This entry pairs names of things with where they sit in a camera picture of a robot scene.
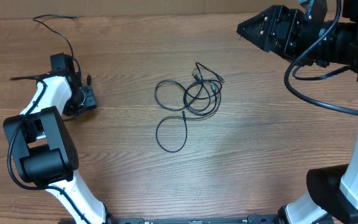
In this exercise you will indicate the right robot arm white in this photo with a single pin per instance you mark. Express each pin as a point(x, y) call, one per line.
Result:
point(312, 100)

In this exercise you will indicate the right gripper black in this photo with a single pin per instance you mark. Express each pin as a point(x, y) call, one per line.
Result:
point(282, 21)

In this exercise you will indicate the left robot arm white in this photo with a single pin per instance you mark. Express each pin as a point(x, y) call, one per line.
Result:
point(42, 154)

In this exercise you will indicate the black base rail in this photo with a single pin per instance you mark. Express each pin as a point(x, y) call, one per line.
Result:
point(250, 219)

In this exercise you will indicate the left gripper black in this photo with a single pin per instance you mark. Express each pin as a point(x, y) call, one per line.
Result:
point(90, 101)

